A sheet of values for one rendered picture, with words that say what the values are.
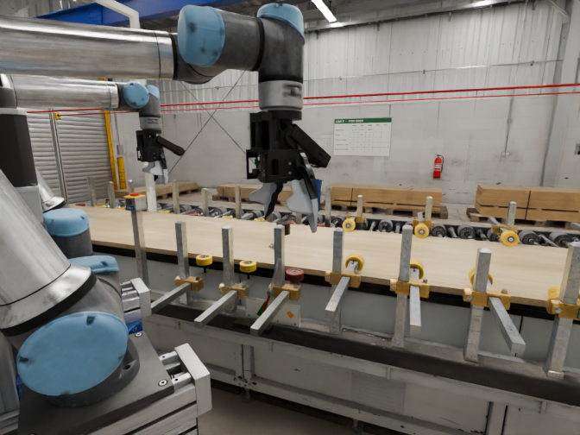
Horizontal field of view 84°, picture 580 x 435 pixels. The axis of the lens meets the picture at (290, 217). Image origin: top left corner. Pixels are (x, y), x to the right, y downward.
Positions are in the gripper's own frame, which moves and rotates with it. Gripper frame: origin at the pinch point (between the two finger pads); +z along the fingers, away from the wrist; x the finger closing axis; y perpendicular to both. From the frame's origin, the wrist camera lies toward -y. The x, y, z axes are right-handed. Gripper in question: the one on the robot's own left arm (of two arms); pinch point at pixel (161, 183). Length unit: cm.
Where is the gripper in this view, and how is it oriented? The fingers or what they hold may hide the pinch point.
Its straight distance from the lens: 136.3
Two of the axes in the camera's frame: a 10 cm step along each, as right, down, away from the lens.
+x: 6.0, 1.8, -7.8
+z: 0.0, 9.8, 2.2
